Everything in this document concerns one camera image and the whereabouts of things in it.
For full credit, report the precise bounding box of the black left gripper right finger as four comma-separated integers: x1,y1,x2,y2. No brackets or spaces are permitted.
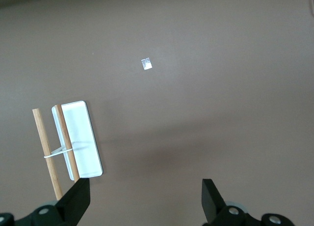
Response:
202,178,294,226

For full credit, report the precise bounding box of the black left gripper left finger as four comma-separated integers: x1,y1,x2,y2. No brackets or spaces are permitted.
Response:
0,178,91,226

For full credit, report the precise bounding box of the brown wooden rod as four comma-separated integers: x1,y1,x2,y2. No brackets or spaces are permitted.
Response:
54,104,80,182
32,108,64,201

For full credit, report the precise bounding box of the white rectangular tray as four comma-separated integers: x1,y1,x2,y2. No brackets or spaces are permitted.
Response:
51,100,104,181

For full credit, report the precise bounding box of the small white tape scrap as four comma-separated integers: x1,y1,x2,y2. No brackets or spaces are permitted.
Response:
141,57,153,71

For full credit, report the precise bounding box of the white wire band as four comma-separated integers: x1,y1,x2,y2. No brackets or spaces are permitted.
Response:
44,140,95,159

